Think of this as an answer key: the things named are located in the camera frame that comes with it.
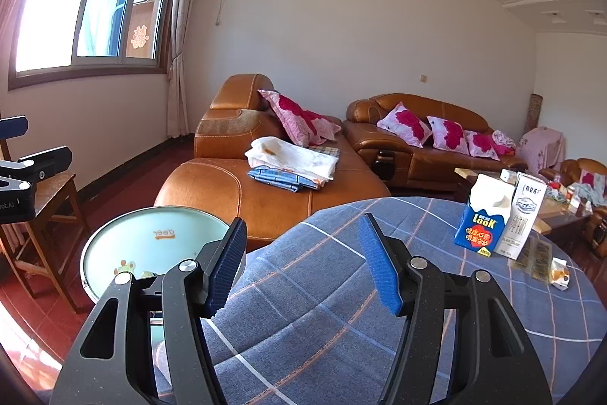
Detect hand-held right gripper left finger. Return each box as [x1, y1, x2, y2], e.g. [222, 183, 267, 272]
[50, 217, 248, 405]

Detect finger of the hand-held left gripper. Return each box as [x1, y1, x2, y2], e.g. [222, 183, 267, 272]
[0, 115, 28, 141]
[0, 145, 73, 192]

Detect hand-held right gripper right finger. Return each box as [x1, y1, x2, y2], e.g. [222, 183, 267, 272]
[358, 213, 553, 405]

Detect light green trash bin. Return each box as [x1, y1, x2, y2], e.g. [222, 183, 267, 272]
[80, 206, 247, 342]

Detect wooden chair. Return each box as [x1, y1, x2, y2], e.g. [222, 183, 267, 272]
[0, 134, 92, 315]

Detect brown leather chaise sofa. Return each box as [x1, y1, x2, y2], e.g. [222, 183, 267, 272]
[154, 74, 392, 251]

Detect blue milk carton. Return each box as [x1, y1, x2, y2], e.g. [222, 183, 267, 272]
[454, 173, 517, 255]

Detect folded blue cloth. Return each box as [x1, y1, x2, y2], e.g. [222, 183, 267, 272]
[247, 165, 328, 194]

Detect brown leather three-seat sofa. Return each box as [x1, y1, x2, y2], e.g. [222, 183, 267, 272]
[341, 93, 529, 192]

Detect white plastic bag on sofa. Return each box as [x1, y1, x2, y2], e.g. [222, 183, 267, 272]
[244, 136, 341, 183]

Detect window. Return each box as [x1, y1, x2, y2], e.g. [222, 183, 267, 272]
[9, 0, 183, 90]

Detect white milk carton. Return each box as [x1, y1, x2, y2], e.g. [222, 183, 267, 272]
[495, 172, 545, 260]

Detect large pink floral pillow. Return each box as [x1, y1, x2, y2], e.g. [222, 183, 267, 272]
[257, 89, 342, 148]

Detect small white orange packet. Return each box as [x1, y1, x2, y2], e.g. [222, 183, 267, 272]
[549, 258, 571, 292]

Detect crumpled pink blanket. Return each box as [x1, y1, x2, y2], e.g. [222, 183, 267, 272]
[491, 130, 517, 156]

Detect beige curtain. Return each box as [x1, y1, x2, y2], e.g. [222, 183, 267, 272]
[166, 0, 214, 140]

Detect wooden coffee table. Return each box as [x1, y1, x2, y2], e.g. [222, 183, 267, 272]
[454, 167, 596, 240]

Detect pink floral cloth cover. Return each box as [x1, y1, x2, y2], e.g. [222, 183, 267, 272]
[514, 126, 566, 172]

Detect tall brown cylinder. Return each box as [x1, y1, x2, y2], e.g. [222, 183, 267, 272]
[524, 94, 543, 135]

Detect light blue clothes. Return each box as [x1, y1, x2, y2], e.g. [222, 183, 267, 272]
[566, 182, 607, 203]

